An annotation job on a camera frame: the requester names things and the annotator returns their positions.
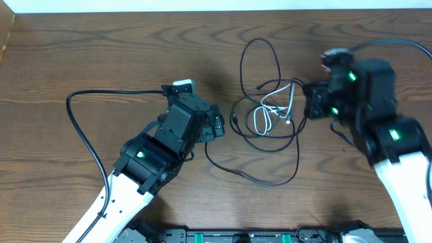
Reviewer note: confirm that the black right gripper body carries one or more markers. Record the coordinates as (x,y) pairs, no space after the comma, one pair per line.
(312,101)

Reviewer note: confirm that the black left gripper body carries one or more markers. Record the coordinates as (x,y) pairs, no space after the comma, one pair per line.
(212,125)

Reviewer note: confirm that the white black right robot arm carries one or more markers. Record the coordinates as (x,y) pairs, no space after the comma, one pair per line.
(360,94)

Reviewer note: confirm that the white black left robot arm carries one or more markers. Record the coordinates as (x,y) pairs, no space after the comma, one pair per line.
(147,163)

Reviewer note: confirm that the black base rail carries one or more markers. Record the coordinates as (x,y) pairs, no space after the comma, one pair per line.
(307,235)

